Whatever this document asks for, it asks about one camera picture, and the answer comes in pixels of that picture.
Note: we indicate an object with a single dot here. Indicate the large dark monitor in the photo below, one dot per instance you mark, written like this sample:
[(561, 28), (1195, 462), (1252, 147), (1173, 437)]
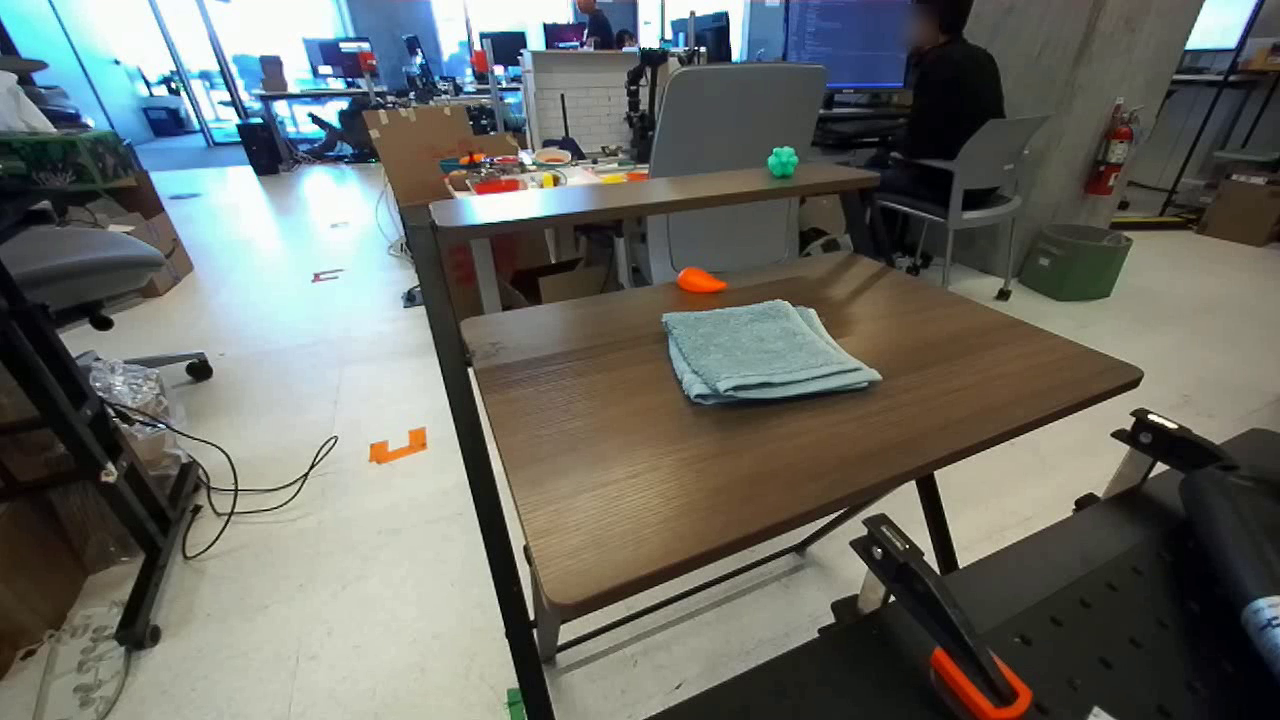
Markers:
[(844, 40)]

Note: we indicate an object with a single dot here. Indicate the clear plastic bag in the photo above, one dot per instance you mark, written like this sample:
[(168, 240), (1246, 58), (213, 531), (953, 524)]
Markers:
[(121, 384)]

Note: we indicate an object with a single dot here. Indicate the wooden table with white legs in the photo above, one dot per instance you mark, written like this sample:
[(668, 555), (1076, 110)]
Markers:
[(640, 202)]

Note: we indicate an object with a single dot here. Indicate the distant seated person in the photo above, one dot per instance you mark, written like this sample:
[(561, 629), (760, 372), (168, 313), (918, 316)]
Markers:
[(596, 25)]

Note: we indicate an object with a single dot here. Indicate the seated person in black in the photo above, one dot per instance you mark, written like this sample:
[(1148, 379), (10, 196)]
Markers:
[(950, 93)]

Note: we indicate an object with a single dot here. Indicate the brown cardboard panel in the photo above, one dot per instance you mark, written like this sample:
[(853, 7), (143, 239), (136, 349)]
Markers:
[(425, 153)]

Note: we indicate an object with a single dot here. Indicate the distant desk monitor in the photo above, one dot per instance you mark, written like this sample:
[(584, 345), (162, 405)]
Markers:
[(341, 58)]

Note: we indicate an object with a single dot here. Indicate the white upright panel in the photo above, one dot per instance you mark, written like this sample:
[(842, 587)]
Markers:
[(582, 93)]

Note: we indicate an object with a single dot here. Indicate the grey padded office chair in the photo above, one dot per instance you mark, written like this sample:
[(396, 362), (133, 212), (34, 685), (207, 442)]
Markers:
[(72, 263)]

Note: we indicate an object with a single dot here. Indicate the black articulated stand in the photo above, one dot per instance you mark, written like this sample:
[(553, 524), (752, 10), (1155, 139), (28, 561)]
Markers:
[(644, 104)]

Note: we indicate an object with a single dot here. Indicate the black light stand pole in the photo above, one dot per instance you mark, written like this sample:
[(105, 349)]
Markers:
[(1207, 121)]

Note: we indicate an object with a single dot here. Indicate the orange floor bracket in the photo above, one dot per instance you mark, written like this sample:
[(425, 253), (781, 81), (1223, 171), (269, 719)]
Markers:
[(396, 448)]

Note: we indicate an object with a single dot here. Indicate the black metal stand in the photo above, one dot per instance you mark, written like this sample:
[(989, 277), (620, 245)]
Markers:
[(80, 426)]

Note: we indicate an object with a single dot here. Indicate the green spiky ball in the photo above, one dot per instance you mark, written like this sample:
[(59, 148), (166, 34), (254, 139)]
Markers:
[(781, 163)]

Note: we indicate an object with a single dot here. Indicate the black waste bin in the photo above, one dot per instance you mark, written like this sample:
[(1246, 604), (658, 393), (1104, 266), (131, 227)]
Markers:
[(263, 147)]

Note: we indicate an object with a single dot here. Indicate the red fire extinguisher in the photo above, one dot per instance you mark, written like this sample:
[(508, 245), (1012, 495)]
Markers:
[(1110, 153)]

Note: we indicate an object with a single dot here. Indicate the small orange toy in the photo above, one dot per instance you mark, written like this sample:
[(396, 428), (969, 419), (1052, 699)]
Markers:
[(700, 282)]

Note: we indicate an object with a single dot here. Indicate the grey plastic chair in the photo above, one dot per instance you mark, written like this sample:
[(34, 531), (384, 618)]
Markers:
[(733, 121), (994, 163)]

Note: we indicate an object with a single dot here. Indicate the black perforated mounting board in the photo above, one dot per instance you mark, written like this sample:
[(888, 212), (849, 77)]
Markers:
[(1104, 625)]

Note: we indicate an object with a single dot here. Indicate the green plastic bin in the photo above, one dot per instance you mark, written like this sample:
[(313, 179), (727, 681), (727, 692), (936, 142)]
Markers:
[(1072, 266)]

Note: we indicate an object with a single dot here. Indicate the tray of colourful toys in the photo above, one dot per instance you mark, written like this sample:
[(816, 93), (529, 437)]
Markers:
[(500, 179)]

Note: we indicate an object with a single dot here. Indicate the light blue cloth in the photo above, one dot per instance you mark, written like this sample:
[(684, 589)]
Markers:
[(764, 354)]

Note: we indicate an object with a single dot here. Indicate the green floor marker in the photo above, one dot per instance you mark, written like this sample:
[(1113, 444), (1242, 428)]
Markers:
[(514, 707)]

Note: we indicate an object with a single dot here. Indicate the brown cardboard box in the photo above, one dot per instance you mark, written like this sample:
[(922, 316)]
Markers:
[(34, 574), (575, 282), (1242, 211), (162, 245)]

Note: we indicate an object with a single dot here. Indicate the brown wooden table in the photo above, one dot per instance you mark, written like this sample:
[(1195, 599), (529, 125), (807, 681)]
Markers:
[(498, 534)]

